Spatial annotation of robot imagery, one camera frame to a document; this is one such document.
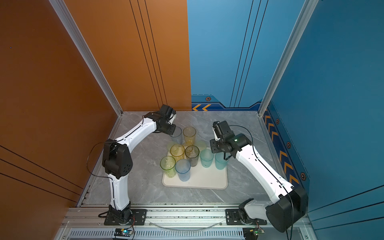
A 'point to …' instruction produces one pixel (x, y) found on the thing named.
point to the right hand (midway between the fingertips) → (213, 144)
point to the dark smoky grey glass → (192, 152)
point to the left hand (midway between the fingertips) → (171, 128)
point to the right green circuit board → (251, 233)
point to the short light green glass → (201, 145)
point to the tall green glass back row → (168, 163)
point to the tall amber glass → (177, 151)
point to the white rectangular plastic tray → (200, 177)
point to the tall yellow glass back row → (189, 133)
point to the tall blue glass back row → (183, 167)
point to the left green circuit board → (123, 232)
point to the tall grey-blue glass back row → (177, 136)
